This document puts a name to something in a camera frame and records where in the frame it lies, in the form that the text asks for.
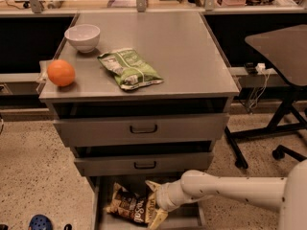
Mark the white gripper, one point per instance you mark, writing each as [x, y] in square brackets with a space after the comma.
[162, 196]

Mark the brown chip bag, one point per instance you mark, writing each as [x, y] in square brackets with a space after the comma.
[131, 206]

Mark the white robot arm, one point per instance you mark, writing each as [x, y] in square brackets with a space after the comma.
[285, 195]

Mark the grey bottom drawer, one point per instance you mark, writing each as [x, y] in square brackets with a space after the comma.
[187, 217]

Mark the grey top drawer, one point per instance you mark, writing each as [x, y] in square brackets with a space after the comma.
[142, 122]

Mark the grey drawer cabinet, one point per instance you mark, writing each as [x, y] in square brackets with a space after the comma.
[176, 44]

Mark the green chip bag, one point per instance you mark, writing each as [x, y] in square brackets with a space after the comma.
[129, 70]

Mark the black office chair base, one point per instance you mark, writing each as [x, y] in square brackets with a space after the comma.
[280, 152]

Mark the orange ball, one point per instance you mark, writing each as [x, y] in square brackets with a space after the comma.
[61, 73]

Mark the white power adapter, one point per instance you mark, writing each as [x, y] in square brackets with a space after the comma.
[260, 67]

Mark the white bowl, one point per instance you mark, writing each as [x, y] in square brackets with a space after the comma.
[84, 37]

